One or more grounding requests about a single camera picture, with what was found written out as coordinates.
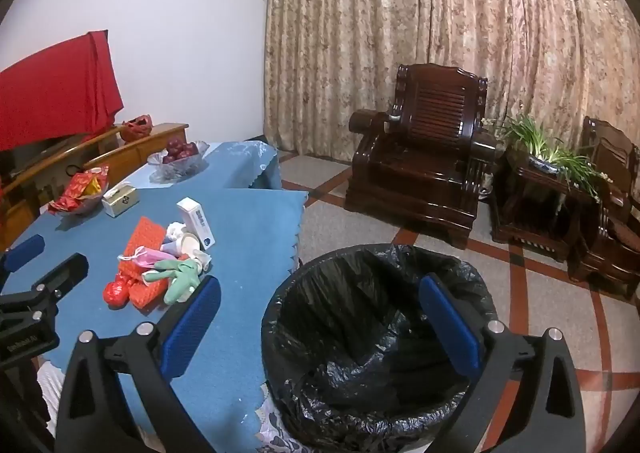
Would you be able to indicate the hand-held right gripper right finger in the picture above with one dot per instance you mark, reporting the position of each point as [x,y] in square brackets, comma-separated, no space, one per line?
[450,328]

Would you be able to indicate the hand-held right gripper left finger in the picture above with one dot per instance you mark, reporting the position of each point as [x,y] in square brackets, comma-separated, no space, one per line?
[192,328]

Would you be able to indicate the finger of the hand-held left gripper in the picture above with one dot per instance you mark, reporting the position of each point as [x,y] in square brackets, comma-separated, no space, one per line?
[65,273]
[22,253]

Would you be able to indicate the green rubber glove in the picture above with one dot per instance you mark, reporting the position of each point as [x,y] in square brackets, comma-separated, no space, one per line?
[175,280]

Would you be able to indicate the red wrapper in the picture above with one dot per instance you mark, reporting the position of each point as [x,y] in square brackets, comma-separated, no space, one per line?
[116,294]

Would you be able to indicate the pink face mask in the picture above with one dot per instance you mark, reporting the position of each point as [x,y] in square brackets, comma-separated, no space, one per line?
[145,259]

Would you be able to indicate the white paper cup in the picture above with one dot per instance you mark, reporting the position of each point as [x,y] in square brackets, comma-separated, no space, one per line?
[191,245]

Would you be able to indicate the trash bin with black bag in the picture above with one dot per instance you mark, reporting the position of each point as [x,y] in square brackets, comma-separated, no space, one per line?
[360,333]

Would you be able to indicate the red foam net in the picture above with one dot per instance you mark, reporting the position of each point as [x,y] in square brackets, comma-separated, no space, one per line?
[146,233]

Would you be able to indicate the white bag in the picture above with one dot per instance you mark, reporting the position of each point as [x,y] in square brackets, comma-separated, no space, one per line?
[175,231]

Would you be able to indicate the white blue medicine box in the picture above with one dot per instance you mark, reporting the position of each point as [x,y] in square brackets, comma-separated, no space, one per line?
[197,223]

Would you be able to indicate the glass candy dish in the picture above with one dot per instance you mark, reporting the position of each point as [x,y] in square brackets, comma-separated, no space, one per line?
[85,208]

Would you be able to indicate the bowl of red snacks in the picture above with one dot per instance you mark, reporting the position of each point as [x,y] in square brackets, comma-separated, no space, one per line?
[75,190]

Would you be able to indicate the white gold tissue box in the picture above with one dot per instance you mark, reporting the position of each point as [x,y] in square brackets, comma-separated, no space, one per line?
[122,203]

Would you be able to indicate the black television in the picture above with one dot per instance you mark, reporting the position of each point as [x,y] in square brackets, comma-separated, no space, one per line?
[35,153]

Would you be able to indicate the grey floral cloth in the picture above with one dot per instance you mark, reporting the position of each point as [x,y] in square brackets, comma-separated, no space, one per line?
[280,435]

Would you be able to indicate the glass fruit bowl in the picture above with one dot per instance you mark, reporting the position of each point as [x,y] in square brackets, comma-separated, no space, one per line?
[175,172]

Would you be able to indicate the dark wooden side table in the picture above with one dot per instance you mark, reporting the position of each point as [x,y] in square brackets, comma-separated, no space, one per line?
[535,203]

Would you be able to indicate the red apple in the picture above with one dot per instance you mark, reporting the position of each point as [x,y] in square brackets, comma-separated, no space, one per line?
[169,159]
[175,145]
[190,149]

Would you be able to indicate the dark wooden armchair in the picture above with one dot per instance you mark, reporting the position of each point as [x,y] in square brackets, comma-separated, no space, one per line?
[605,153]
[425,173]

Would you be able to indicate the red ornament basket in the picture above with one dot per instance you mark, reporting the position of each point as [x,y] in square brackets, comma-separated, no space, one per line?
[135,129]

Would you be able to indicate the red cloth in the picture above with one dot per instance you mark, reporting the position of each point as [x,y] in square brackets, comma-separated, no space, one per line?
[55,88]

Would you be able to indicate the light blue patterned tablecloth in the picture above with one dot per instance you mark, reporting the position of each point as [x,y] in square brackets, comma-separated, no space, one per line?
[240,163]

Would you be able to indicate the brown seat cushion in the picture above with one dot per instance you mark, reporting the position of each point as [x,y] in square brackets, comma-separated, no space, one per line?
[625,232]

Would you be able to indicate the potted green plant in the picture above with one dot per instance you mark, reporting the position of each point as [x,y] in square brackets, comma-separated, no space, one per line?
[530,133]

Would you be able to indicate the beige floral curtain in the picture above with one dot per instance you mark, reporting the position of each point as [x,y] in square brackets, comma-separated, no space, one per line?
[350,33]

